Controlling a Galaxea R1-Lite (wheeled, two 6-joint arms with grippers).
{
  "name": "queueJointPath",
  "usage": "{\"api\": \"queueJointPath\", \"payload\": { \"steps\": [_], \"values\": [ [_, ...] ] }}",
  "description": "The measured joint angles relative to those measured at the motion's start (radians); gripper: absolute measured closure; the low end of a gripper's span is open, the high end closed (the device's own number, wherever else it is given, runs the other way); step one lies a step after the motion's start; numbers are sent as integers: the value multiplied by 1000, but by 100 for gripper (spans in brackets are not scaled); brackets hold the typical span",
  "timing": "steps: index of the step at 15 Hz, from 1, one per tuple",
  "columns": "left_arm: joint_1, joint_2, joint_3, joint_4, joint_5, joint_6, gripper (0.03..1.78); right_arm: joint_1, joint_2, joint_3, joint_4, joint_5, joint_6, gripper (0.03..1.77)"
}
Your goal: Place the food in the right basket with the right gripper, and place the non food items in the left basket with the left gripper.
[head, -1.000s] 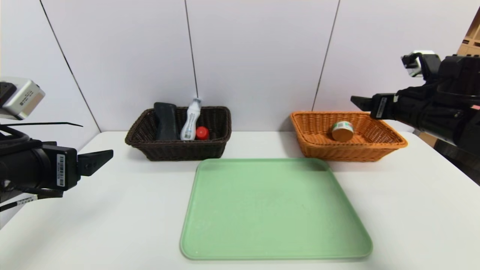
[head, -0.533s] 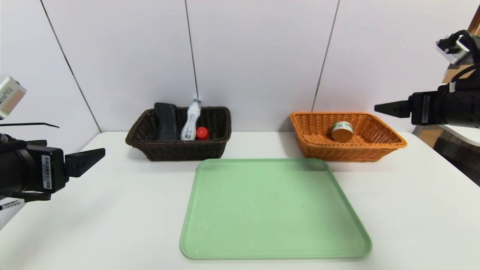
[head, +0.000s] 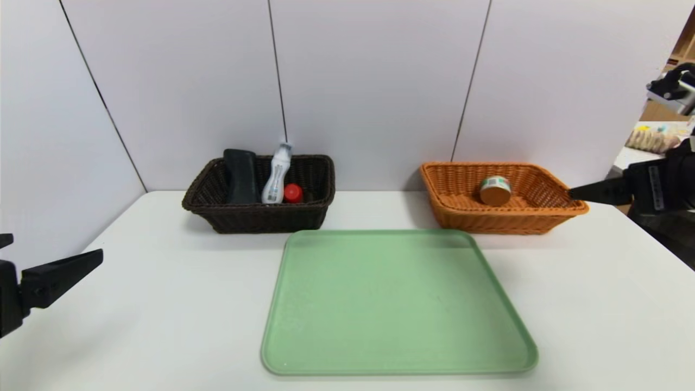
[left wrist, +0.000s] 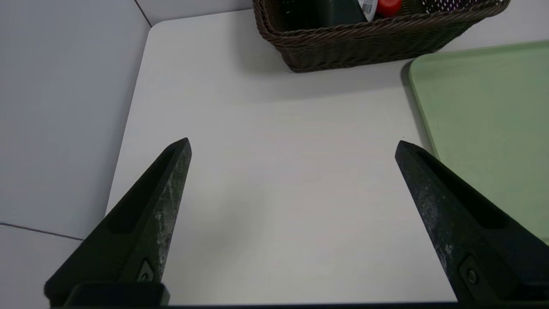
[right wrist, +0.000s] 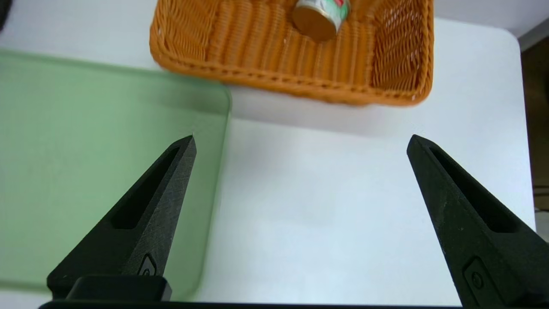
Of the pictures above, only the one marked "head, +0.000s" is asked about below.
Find light green plastic tray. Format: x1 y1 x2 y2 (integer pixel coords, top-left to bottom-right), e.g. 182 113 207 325
261 229 539 376

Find orange wicker basket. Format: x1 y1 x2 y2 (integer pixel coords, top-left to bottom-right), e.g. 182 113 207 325
419 162 590 235

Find wooden shelf unit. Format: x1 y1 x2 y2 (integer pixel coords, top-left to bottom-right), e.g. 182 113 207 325
641 11 695 123

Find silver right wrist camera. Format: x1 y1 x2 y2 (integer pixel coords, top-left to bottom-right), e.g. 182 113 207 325
646 62 695 116

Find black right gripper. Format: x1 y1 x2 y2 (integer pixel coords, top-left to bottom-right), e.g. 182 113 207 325
568 147 695 217

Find beige striped plush toy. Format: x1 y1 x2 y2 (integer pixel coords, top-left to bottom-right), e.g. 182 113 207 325
625 130 682 155

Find white plastic bottle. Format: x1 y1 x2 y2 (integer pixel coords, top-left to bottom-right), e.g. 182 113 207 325
262 142 293 205

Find small tin can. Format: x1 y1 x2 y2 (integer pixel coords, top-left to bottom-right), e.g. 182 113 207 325
479 176 512 207

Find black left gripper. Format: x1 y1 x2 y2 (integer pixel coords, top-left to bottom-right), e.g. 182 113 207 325
0 233 104 339

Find black soft case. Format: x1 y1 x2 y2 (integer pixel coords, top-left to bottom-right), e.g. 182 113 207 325
223 149 260 205

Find dark brown wicker basket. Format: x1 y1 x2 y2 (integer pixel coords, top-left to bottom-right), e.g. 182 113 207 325
182 155 336 235

